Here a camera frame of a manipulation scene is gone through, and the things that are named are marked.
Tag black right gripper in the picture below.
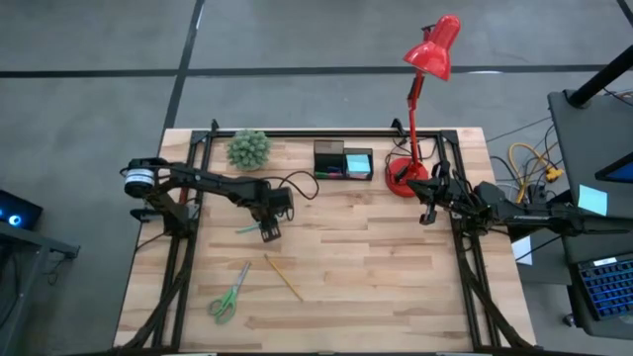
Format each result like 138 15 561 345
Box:
407 160 479 226

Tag yellow pencil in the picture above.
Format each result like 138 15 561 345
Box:
263 253 306 303

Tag green handled scissors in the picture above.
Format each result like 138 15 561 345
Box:
206 260 253 326

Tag blue sticky note pad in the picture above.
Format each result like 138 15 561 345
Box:
344 153 373 176

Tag black mesh desk organizer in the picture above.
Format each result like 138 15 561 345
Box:
313 138 375 182

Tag green potted succulent plant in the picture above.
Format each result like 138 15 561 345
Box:
226 128 274 173

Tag white paper sheet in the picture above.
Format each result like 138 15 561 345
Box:
510 234 534 267

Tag red desk lamp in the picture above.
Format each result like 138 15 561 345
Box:
385 13 463 200

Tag grey side desk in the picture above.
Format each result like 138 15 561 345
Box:
547 88 633 220

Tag light blue paper note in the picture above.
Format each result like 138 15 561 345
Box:
577 183 609 218

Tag monitor with blue screen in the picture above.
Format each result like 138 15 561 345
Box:
594 151 633 185

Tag black monitor pole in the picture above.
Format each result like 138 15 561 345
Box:
567 44 633 109

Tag computer with blue light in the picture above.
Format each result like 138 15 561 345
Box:
0 188 45 231

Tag grey equipment stand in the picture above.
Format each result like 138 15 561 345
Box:
0 221 81 356

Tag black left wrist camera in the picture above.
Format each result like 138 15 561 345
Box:
269 186 296 222

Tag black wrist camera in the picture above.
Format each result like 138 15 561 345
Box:
475 180 506 207
269 186 296 222

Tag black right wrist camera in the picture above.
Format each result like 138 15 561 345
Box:
475 180 506 207

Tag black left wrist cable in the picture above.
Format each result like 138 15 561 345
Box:
261 170 320 202

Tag black aluminium table frame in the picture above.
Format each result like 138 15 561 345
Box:
114 117 538 356

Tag yellow cable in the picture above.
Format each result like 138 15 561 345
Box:
508 141 566 208

